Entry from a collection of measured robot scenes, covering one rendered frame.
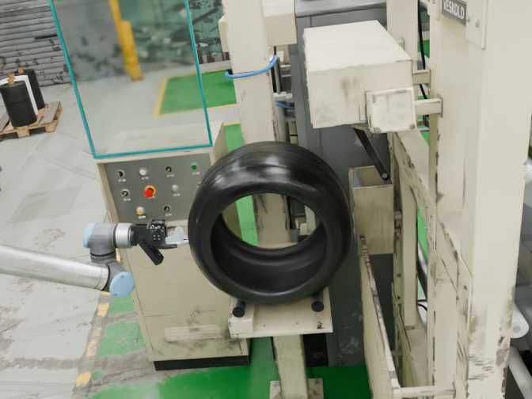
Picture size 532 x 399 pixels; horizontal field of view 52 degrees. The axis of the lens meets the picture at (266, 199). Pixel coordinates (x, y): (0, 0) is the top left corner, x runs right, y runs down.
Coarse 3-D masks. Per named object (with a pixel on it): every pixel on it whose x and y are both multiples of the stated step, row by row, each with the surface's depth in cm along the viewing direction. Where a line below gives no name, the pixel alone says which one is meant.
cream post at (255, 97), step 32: (224, 0) 181; (256, 0) 180; (256, 32) 185; (256, 64) 190; (256, 96) 195; (256, 128) 200; (256, 224) 218; (288, 224) 226; (288, 352) 247; (288, 384) 256
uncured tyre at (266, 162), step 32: (224, 160) 183; (256, 160) 172; (288, 160) 173; (320, 160) 186; (224, 192) 171; (256, 192) 170; (288, 192) 169; (320, 192) 171; (192, 224) 179; (224, 224) 207; (320, 224) 205; (224, 256) 208; (256, 256) 212; (288, 256) 211; (320, 256) 206; (224, 288) 187; (256, 288) 201; (288, 288) 188; (320, 288) 187
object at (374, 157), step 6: (360, 132) 192; (360, 138) 193; (366, 138) 193; (366, 144) 194; (366, 150) 195; (372, 150) 195; (372, 156) 196; (378, 156) 198; (378, 162) 197; (378, 168) 198; (384, 168) 198; (384, 174) 199
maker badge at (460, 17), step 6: (444, 0) 119; (450, 0) 114; (456, 0) 110; (444, 6) 119; (450, 6) 114; (456, 6) 110; (462, 6) 106; (444, 12) 119; (450, 12) 114; (456, 12) 110; (462, 12) 106; (450, 18) 115; (456, 18) 111; (462, 18) 106; (462, 24) 107
